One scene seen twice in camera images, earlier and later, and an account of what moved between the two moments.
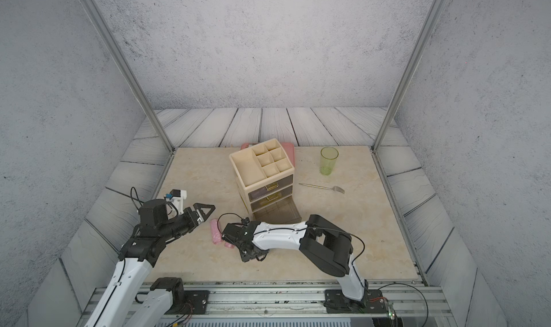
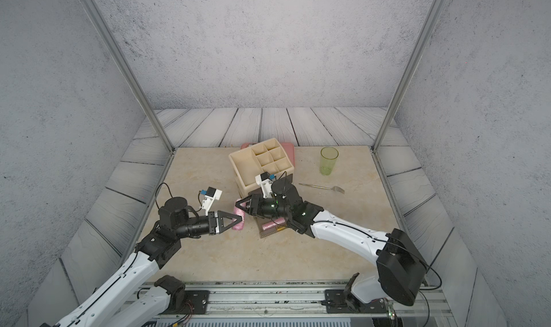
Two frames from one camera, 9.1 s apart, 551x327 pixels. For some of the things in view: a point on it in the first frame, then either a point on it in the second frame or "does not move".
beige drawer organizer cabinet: [264, 175] does not move
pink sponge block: [287, 148] does not move
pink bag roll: [216, 232] -> [239, 211]
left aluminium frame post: [124, 64] does not move
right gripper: [245, 257] -> [256, 204]
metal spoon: [334, 188] does not move
